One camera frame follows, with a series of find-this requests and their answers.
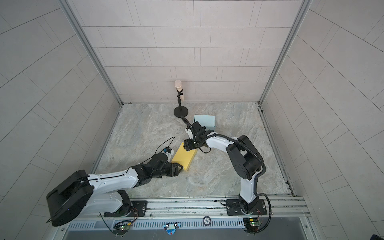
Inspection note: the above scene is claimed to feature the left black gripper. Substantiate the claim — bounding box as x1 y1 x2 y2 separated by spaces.
151 162 185 179

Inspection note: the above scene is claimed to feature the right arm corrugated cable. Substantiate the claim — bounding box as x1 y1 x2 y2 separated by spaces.
180 116 273 233

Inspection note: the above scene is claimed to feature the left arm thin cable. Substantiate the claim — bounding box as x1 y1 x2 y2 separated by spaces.
140 136 176 166

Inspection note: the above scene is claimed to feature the round black badge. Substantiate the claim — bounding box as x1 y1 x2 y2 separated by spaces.
203 216 212 227

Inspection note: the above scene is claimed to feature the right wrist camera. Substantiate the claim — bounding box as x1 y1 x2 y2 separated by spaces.
185 128 194 140

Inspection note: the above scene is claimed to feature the circuit board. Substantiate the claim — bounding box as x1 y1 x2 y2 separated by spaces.
243 218 260 233
114 221 133 231

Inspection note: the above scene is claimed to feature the light blue paper box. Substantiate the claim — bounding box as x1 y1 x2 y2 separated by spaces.
194 115 216 131

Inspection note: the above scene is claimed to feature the blue sticker marker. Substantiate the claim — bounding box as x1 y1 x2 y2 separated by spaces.
163 223 181 236

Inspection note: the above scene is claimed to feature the left circuit board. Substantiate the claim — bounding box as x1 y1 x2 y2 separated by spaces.
114 221 133 231

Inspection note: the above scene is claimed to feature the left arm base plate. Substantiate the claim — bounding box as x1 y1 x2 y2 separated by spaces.
103 201 148 218

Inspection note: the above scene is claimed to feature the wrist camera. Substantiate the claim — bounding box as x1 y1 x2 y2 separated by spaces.
185 128 194 140
163 147 175 162

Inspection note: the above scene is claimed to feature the yellow paper box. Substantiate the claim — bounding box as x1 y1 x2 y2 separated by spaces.
171 143 197 171

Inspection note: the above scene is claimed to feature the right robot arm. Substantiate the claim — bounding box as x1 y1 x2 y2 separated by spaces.
182 117 266 215

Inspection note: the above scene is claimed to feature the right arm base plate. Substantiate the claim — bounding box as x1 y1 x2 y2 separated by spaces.
221 199 268 216

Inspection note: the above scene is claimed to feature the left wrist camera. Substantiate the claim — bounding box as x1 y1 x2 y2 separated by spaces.
163 147 175 162

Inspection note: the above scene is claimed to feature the beige microphone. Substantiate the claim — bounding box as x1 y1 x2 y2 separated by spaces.
175 80 185 102

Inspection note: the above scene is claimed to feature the aluminium mounting rail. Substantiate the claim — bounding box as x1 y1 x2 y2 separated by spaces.
77 195 310 219

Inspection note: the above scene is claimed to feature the right circuit board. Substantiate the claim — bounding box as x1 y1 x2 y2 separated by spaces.
243 218 260 233

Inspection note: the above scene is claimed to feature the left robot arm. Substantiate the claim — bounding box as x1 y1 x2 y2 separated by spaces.
46 152 184 227

